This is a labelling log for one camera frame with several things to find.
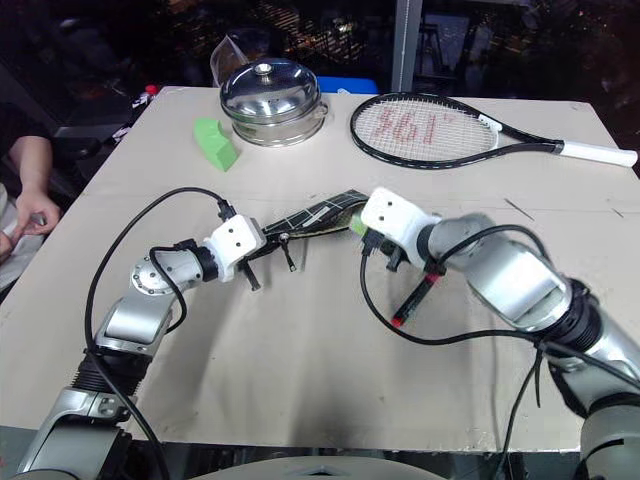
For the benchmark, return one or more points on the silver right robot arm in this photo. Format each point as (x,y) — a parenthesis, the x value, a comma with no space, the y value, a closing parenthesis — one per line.
(520,280)

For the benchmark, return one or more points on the blue plastic box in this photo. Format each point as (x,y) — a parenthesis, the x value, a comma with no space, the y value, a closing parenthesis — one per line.
(350,84)

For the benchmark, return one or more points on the stainless steel pot with lid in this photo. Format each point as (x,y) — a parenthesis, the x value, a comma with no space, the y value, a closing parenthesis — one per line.
(272,100)

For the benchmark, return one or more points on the person's bare hand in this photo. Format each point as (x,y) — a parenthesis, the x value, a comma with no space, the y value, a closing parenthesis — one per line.
(9,245)
(37,205)

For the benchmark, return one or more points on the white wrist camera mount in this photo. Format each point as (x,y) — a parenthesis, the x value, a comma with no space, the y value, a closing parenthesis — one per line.
(395,215)
(235,240)

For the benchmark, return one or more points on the green sponge block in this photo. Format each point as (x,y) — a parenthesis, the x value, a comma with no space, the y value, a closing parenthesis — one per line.
(217,145)

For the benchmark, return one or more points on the clear plastic container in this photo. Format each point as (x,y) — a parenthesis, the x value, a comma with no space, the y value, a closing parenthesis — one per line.
(227,57)

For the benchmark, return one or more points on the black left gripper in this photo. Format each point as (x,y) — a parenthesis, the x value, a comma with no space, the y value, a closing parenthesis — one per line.
(265,242)

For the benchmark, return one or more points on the black and white tennis racket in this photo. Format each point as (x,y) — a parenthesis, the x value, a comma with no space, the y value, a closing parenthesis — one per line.
(500,131)

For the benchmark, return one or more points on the person's bare forearm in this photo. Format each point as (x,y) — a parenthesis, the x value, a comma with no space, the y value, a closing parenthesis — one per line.
(32,160)

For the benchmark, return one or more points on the red and black marker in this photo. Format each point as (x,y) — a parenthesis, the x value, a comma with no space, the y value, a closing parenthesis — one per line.
(415,300)

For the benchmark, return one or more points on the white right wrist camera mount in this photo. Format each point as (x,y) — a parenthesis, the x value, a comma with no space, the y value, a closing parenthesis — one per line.
(395,215)

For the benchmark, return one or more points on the grey metal post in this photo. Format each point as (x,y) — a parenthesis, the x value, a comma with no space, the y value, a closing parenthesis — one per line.
(406,45)

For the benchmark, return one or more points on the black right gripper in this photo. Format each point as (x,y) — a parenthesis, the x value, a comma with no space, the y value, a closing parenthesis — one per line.
(395,255)

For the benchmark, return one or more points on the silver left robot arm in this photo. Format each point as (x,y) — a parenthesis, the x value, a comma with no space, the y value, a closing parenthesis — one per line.
(132,320)

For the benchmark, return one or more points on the black grid pouch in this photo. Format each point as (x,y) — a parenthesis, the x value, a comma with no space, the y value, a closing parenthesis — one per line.
(320,215)

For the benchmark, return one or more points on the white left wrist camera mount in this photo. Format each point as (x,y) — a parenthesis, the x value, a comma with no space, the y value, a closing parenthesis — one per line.
(235,240)

